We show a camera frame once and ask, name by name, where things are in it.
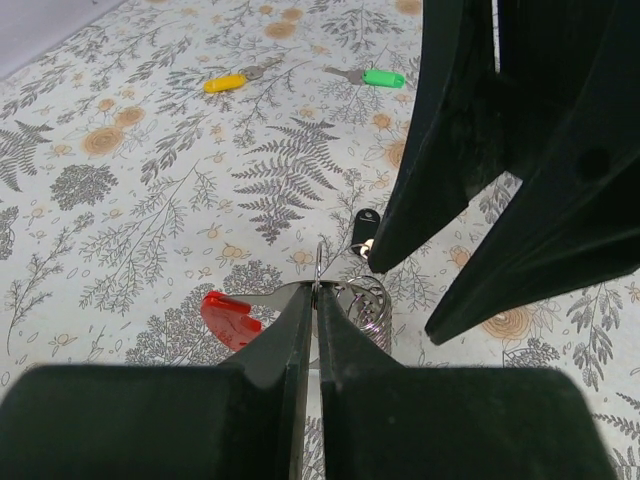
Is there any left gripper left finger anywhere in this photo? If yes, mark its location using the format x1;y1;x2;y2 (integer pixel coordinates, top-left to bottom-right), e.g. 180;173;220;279
1;314;311;479

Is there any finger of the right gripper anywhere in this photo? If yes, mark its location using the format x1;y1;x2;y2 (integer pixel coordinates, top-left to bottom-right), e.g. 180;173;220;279
368;1;495;273
425;1;639;345

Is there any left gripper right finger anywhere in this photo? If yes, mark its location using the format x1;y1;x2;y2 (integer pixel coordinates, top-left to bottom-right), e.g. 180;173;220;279
317;289;615;479

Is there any green tag key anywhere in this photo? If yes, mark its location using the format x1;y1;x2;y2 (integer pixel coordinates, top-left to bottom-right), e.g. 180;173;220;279
323;67;405;89

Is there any red grey key organizer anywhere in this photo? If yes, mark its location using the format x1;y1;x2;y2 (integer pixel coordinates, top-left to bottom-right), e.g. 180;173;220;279
200;248;392;354

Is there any black tag key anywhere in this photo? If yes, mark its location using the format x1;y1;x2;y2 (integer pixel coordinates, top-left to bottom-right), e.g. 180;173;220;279
350;208;381;258

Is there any yellow tag key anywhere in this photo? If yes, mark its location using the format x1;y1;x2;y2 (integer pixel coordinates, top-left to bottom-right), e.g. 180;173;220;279
203;57;282;94

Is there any floral table mat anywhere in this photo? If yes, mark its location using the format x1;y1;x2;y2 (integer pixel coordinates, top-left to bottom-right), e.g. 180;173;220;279
0;0;640;480

